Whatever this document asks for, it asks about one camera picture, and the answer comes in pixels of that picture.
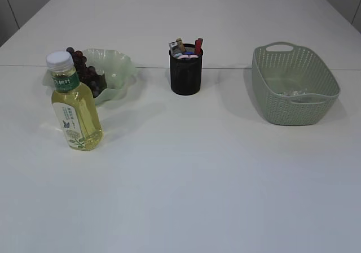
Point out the clear plastic sheet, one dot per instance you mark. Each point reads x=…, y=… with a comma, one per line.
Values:
x=293, y=93

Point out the blue-grey glitter pen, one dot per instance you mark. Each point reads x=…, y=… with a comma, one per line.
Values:
x=189, y=50

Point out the pink scissors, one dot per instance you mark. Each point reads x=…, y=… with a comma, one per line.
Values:
x=187, y=57

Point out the red glitter pen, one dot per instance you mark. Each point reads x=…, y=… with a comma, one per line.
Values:
x=198, y=45

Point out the gold glitter pen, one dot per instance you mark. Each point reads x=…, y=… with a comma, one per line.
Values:
x=180, y=45

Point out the purple artificial grape bunch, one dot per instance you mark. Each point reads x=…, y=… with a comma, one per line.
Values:
x=87, y=74

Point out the yellow tea bottle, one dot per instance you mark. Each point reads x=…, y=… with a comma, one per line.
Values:
x=73, y=103

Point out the green woven plastic basket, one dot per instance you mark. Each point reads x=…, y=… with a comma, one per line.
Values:
x=281, y=66

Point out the blue scissors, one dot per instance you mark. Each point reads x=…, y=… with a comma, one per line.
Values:
x=178, y=55

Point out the black mesh pen holder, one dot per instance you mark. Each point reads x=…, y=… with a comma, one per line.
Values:
x=185, y=76

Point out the clear plastic ruler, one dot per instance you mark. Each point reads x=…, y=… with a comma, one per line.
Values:
x=174, y=48

